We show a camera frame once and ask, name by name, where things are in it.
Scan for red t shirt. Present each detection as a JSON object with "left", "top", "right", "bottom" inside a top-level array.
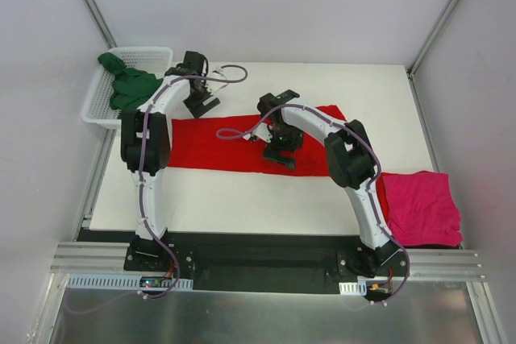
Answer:
[{"left": 168, "top": 114, "right": 329, "bottom": 177}]

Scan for pink t shirt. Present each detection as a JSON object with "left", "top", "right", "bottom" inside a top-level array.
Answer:
[{"left": 382, "top": 171, "right": 463, "bottom": 247}]

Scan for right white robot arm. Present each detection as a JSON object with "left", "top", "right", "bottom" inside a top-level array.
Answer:
[{"left": 253, "top": 89, "right": 398, "bottom": 278}]

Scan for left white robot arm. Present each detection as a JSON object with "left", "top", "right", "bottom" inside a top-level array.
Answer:
[{"left": 120, "top": 51, "right": 220, "bottom": 271}]

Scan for green t shirt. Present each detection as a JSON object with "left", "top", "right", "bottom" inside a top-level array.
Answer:
[{"left": 98, "top": 52, "right": 162, "bottom": 110}]

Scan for white plastic basket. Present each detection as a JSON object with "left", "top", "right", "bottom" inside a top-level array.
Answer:
[{"left": 81, "top": 46, "right": 173, "bottom": 130}]

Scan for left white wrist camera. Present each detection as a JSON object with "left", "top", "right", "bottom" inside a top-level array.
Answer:
[{"left": 206, "top": 67, "right": 229, "bottom": 94}]

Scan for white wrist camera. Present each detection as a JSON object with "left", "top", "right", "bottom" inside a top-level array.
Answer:
[
  {"left": 243, "top": 122, "right": 273, "bottom": 143},
  {"left": 206, "top": 67, "right": 229, "bottom": 94}
]

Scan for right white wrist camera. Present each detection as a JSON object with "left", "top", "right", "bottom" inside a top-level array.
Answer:
[{"left": 243, "top": 122, "right": 273, "bottom": 143}]

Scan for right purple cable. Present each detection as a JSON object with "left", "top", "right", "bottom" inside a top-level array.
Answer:
[{"left": 215, "top": 104, "right": 412, "bottom": 313}]

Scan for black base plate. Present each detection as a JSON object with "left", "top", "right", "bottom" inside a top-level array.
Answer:
[{"left": 78, "top": 230, "right": 410, "bottom": 300}]

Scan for right white cable duct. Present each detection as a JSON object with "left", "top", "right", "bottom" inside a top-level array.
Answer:
[{"left": 339, "top": 281, "right": 367, "bottom": 296}]

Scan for white cable duct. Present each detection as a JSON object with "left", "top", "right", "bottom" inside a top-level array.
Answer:
[
  {"left": 68, "top": 274, "right": 175, "bottom": 292},
  {"left": 339, "top": 281, "right": 367, "bottom": 296}
]

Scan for aluminium frame rail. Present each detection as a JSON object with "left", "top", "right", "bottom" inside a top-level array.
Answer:
[{"left": 50, "top": 242, "right": 488, "bottom": 282}]

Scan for left white cable duct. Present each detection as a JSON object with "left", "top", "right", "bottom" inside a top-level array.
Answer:
[{"left": 68, "top": 274, "right": 175, "bottom": 292}]

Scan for right aluminium corner post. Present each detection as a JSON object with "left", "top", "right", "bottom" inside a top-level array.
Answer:
[{"left": 406, "top": 0, "right": 487, "bottom": 78}]

